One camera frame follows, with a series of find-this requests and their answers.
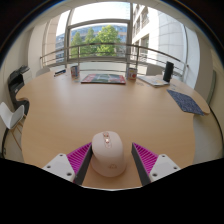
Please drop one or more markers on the white printed cup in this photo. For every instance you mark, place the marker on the white printed cup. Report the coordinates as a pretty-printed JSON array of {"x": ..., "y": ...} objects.
[{"x": 132, "y": 74}]

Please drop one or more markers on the blue patterned mouse pad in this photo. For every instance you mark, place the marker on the blue patterned mouse pad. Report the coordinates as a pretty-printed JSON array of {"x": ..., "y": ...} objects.
[{"x": 185, "y": 102}]

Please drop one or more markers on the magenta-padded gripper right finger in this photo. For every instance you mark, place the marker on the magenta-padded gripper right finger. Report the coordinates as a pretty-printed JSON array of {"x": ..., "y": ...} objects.
[{"x": 165, "y": 165}]

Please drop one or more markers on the small printed can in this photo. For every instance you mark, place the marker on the small printed can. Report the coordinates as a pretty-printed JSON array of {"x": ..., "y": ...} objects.
[{"x": 74, "y": 71}]

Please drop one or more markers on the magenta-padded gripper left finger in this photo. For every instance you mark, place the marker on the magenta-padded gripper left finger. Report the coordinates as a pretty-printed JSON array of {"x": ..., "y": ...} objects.
[{"x": 58, "y": 165}]

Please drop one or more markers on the red and green book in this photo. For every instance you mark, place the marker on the red and green book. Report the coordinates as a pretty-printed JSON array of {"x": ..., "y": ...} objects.
[{"x": 103, "y": 78}]

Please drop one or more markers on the white chair with wooden legs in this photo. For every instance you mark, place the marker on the white chair with wooden legs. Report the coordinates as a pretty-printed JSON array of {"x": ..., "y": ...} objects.
[{"x": 10, "y": 116}]

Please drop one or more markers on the pale pink computer mouse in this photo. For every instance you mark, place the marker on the pale pink computer mouse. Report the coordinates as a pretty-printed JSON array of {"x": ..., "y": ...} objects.
[{"x": 108, "y": 155}]

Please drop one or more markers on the black printer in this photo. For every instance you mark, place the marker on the black printer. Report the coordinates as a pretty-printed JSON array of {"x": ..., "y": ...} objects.
[{"x": 16, "y": 85}]

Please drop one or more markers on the metal balcony railing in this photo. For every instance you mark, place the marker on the metal balcony railing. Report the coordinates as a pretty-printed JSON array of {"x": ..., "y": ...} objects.
[{"x": 103, "y": 44}]

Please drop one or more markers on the black tall drink bottle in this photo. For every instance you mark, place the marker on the black tall drink bottle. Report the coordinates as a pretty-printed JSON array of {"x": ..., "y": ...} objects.
[{"x": 168, "y": 71}]

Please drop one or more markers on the light blue magazine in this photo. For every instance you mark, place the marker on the light blue magazine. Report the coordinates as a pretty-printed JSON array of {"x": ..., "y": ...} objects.
[{"x": 153, "y": 80}]

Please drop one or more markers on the green trees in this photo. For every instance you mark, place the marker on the green trees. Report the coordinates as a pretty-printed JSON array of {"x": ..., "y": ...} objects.
[{"x": 105, "y": 38}]

